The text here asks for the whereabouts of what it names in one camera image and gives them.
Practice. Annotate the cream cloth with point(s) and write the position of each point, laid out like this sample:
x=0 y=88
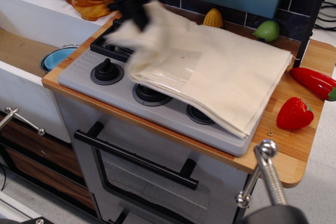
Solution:
x=228 y=77

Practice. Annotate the black burner grate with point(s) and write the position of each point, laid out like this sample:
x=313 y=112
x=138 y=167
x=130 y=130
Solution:
x=101 y=46

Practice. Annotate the black left stove knob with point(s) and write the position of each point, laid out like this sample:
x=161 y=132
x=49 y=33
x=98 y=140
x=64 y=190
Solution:
x=106 y=73

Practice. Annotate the black stove knob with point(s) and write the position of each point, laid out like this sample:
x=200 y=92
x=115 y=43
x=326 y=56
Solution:
x=149 y=97
x=106 y=73
x=198 y=116

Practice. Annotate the grey toy stove top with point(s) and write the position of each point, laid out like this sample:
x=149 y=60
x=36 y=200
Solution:
x=171 y=115

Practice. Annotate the yellow toy corn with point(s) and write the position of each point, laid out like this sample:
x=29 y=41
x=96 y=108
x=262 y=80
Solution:
x=213 y=18

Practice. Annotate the black middle stove knob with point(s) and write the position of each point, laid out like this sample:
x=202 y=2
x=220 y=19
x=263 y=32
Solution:
x=149 y=97

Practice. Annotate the blue bowl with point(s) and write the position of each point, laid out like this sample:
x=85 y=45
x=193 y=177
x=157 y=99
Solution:
x=53 y=59

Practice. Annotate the white toy sink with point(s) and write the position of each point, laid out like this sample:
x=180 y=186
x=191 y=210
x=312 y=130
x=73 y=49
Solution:
x=31 y=29

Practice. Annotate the black right stove knob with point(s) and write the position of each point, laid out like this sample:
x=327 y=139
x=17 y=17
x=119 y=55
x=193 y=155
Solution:
x=198 y=116

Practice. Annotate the green toy pear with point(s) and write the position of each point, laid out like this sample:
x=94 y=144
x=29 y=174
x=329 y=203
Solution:
x=267 y=31

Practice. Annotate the grey toy oven door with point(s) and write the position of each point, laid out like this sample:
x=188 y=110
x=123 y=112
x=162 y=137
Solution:
x=119 y=186

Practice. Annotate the wooden drawer front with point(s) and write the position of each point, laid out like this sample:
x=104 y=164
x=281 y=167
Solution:
x=47 y=162

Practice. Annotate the red toy strawberry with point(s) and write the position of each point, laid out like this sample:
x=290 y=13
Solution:
x=294 y=114

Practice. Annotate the black metal stand pole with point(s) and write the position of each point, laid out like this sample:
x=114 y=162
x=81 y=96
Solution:
x=307 y=34

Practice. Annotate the red toy chili pepper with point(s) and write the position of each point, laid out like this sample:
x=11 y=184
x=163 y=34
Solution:
x=319 y=83

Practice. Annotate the black oven door handle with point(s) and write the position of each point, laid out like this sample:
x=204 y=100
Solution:
x=183 y=177

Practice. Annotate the silver drawer handle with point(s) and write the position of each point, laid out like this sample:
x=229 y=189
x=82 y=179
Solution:
x=14 y=113

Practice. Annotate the silver clamp screw handle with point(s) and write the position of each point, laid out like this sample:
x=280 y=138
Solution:
x=265 y=151

